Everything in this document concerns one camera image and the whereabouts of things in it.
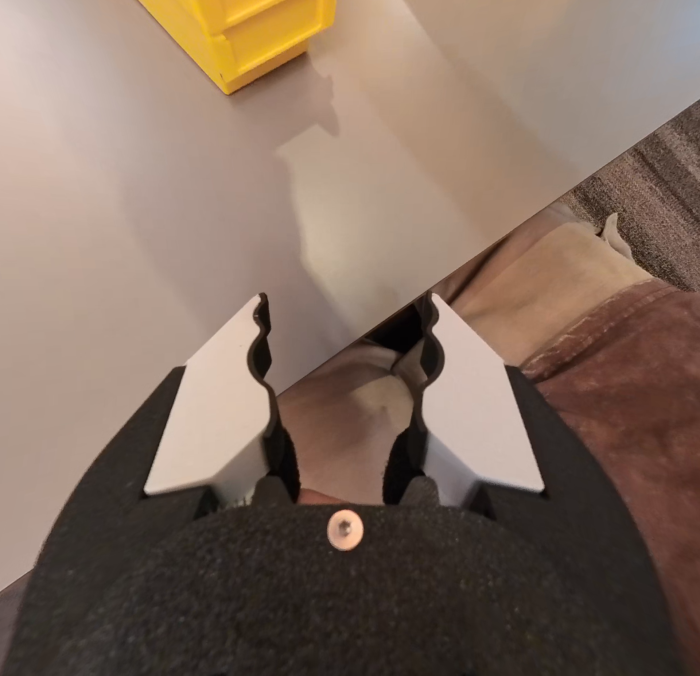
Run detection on person's brown sweater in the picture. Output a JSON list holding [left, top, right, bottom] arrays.
[[520, 279, 700, 676]]

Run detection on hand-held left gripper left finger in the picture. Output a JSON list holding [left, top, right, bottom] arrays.
[[142, 293, 302, 506]]

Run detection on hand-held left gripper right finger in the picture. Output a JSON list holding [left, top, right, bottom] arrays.
[[382, 292, 548, 508]]

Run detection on person's beige trousers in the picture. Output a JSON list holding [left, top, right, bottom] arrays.
[[276, 202, 657, 504]]

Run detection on grey desk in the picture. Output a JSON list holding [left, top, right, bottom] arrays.
[[0, 0, 700, 595]]

